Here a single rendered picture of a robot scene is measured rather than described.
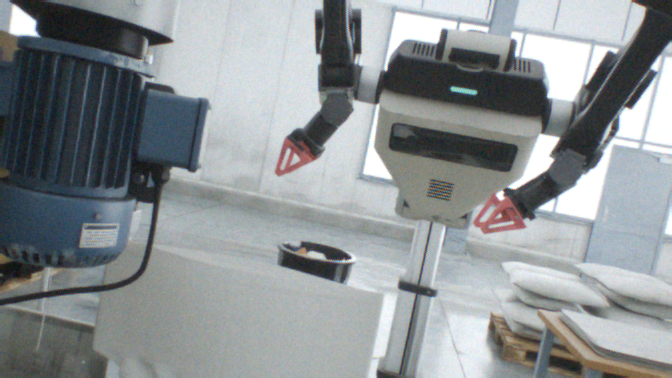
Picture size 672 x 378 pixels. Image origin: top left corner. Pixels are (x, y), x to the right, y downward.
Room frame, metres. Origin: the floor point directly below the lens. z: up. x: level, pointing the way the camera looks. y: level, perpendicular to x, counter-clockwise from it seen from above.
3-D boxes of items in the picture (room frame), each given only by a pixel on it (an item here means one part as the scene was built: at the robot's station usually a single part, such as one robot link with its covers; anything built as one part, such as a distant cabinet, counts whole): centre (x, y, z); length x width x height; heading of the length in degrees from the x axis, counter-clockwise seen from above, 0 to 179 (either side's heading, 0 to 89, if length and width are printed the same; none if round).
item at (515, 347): (4.29, -2.09, 0.07); 1.20 x 0.82 x 0.14; 83
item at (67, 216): (0.68, 0.31, 1.21); 0.15 x 0.15 x 0.25
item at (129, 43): (0.68, 0.31, 1.35); 0.12 x 0.12 x 0.04
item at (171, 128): (0.71, 0.21, 1.25); 0.10 x 0.08 x 0.12; 20
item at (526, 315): (4.08, -1.76, 0.33); 0.66 x 0.43 x 0.13; 85
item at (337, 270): (3.28, 0.01, 0.32); 0.51 x 0.48 x 0.65; 175
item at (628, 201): (8.52, -4.51, 1.05); 1.00 x 0.10 x 2.10; 85
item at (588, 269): (4.44, -2.41, 0.69); 0.66 x 0.42 x 0.13; 81
